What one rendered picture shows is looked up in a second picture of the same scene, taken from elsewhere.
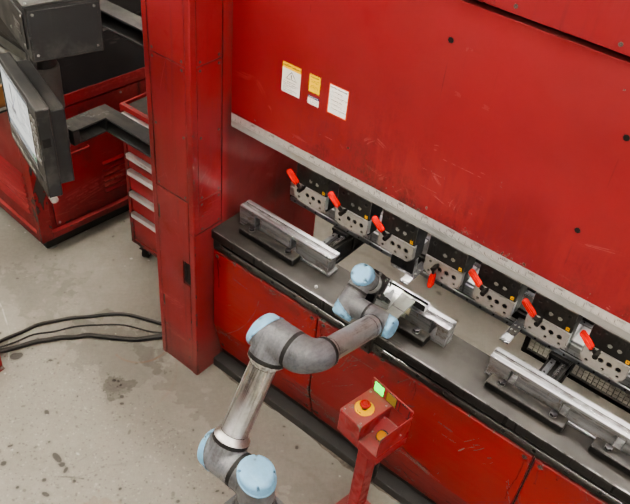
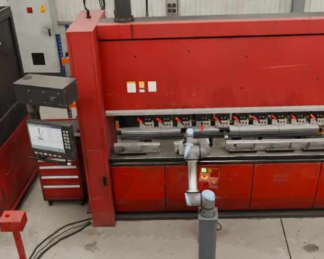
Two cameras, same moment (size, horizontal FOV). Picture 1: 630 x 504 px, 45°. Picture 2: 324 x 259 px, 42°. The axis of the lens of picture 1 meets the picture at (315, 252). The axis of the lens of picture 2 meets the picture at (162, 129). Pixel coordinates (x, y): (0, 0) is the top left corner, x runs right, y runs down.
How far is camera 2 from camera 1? 2.33 m
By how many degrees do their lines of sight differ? 30
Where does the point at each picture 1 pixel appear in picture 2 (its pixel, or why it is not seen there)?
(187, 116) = (100, 114)
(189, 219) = (104, 156)
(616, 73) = (238, 41)
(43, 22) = (67, 93)
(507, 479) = (248, 178)
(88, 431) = not seen: outside the picture
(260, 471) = (209, 192)
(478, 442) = (235, 171)
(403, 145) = (179, 89)
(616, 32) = (236, 31)
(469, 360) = (219, 150)
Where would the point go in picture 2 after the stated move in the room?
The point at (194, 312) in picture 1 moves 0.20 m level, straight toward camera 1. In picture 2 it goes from (110, 197) to (122, 204)
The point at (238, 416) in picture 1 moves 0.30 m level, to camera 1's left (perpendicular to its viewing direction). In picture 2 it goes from (194, 181) to (166, 193)
